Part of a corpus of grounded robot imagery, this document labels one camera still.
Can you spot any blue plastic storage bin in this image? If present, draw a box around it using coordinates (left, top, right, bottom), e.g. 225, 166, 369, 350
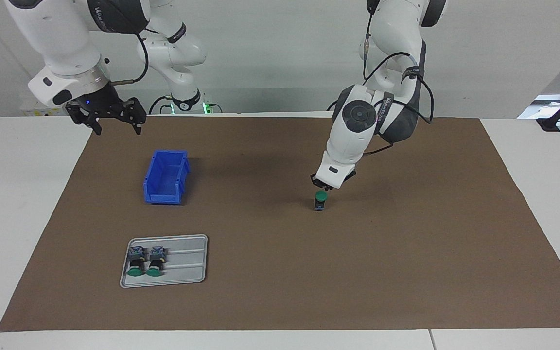
143, 150, 191, 205

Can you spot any grey metal tray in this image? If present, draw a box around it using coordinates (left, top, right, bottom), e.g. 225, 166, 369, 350
119, 234, 209, 289

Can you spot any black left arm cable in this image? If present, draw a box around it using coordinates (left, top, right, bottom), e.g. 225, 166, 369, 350
362, 10, 435, 157

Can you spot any brown table mat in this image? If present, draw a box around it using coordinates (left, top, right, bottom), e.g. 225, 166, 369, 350
0, 115, 560, 332

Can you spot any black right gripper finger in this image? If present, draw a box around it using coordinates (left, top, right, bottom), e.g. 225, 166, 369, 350
65, 103, 103, 136
123, 97, 147, 135

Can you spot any small white box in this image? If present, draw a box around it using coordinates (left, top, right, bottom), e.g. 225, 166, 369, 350
20, 96, 69, 116

